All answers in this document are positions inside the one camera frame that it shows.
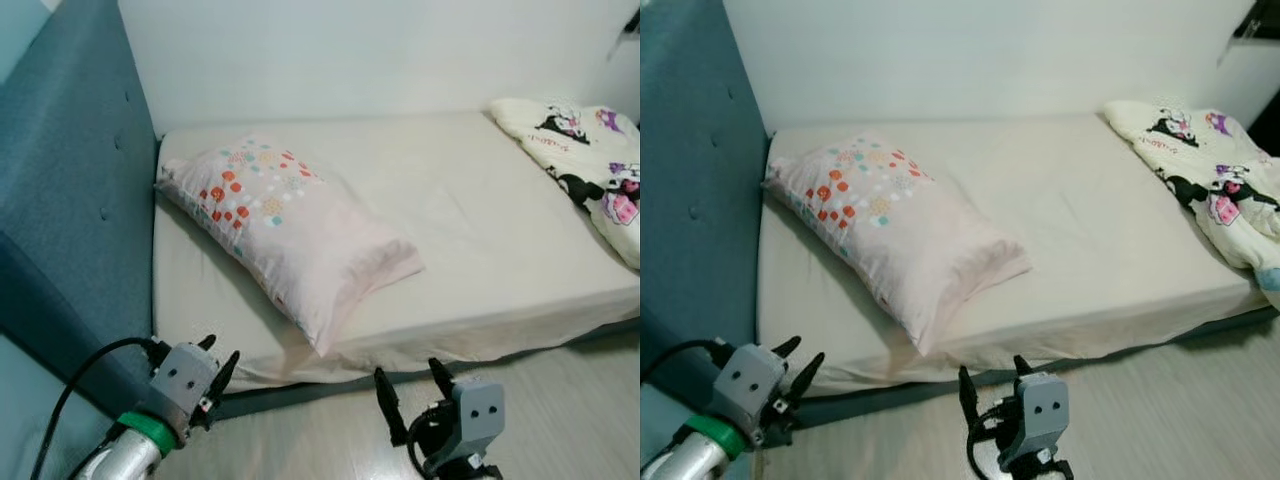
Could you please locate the mattress with beige sheet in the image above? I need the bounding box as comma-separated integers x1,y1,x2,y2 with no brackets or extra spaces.
150,110,641,393
758,112,1280,386

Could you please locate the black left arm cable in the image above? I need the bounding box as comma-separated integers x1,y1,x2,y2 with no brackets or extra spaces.
640,338,731,386
30,337,171,480

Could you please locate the black wardrobe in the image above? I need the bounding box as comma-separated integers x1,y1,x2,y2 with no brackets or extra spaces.
1248,98,1280,157

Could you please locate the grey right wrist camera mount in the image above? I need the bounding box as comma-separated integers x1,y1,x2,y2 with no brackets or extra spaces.
1018,372,1071,466
450,380,506,466

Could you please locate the pink floral pillow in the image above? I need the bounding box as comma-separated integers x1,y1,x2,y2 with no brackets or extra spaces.
155,135,426,359
763,130,1034,358

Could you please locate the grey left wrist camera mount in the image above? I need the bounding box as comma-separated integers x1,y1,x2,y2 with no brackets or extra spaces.
150,342,221,426
715,345,791,441

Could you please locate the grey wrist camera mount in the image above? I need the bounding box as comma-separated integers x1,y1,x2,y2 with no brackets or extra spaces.
715,345,791,441
150,342,221,426
450,380,506,466
1018,372,1071,466

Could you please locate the cream cartoon print blanket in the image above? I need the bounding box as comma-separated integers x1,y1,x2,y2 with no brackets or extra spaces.
488,97,641,271
1103,98,1280,306

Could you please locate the blue-grey upholstered headboard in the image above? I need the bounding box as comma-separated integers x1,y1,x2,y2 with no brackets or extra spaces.
640,0,771,411
0,0,161,421

